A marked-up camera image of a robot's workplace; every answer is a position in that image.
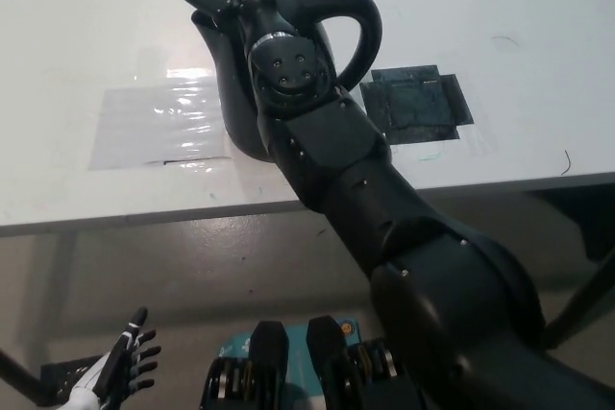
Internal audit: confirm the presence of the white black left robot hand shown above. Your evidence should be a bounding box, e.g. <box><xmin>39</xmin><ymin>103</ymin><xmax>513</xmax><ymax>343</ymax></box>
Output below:
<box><xmin>61</xmin><ymin>306</ymin><xmax>162</xmax><ymax>410</ymax></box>

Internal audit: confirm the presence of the black electric kettle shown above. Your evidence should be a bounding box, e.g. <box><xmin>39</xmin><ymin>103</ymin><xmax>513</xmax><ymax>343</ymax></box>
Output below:
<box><xmin>189</xmin><ymin>0</ymin><xmax>385</xmax><ymax>164</ymax></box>

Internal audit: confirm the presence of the black metal table leg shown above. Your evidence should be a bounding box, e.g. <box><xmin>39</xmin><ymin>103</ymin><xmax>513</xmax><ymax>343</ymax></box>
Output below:
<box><xmin>0</xmin><ymin>349</ymin><xmax>55</xmax><ymax>405</ymax></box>
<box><xmin>545</xmin><ymin>246</ymin><xmax>615</xmax><ymax>351</ymax></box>

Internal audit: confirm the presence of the clear plastic sheet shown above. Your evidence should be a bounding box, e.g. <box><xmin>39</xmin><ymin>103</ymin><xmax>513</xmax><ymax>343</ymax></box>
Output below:
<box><xmin>87</xmin><ymin>68</ymin><xmax>234</xmax><ymax>172</ymax></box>

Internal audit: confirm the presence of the black table frame beam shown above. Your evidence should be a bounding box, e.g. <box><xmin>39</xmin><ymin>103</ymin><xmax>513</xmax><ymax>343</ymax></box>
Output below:
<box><xmin>521</xmin><ymin>184</ymin><xmax>615</xmax><ymax>262</ymax></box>

